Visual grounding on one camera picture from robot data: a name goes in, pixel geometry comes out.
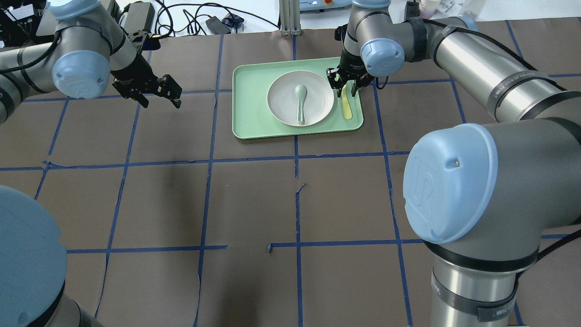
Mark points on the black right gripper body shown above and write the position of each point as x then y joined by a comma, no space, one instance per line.
351,68

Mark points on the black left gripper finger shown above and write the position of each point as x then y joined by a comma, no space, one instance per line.
142,100
176,102

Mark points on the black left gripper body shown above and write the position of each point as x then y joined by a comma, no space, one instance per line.
135,71

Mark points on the white round plate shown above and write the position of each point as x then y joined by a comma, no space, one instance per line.
282,101

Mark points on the yellow plastic fork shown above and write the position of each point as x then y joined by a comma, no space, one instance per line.
345,99

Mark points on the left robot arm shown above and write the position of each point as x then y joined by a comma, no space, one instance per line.
89,46

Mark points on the green plastic spoon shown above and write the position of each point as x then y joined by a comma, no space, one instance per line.
300,93

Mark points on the black power adapter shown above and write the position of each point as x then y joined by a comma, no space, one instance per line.
217,27

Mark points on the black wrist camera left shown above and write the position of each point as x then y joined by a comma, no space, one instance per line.
137,21

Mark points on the aluminium frame post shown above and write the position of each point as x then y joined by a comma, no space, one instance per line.
289,15

